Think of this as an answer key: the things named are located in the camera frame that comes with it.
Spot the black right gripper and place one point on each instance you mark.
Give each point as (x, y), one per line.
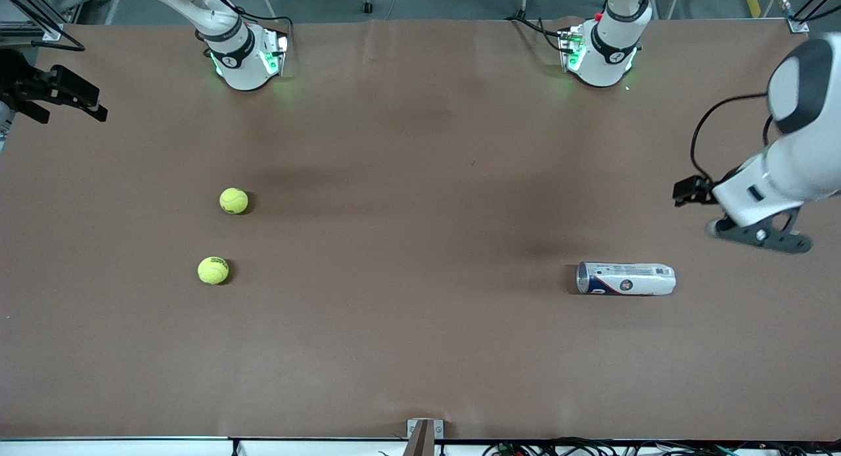
(20, 81)

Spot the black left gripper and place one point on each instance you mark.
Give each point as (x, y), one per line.
(691, 190)

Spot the clear tennis ball can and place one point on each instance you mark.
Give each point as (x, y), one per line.
(624, 278)

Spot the yellow tennis ball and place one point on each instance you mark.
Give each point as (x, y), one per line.
(234, 200)
(213, 271)

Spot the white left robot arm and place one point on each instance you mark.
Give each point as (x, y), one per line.
(801, 167)

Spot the silver arm base connector box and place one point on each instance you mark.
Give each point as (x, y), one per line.
(568, 48)
(279, 48)

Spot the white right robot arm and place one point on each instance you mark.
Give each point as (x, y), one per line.
(243, 71)

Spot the aluminium frame post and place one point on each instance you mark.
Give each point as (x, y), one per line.
(798, 25)
(49, 30)

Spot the grey table edge bracket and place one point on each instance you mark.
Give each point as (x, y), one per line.
(424, 436)

